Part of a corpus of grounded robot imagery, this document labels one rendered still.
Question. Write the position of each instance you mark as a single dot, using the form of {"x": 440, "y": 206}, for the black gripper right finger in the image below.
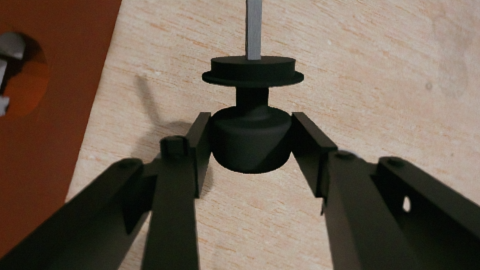
{"x": 442, "y": 225}

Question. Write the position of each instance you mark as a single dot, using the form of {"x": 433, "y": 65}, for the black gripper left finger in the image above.
{"x": 95, "y": 231}

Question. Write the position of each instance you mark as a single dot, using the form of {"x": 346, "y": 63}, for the black door knob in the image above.
{"x": 252, "y": 137}

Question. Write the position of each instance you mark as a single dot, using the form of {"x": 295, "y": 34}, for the grey rectangular plate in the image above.
{"x": 11, "y": 42}

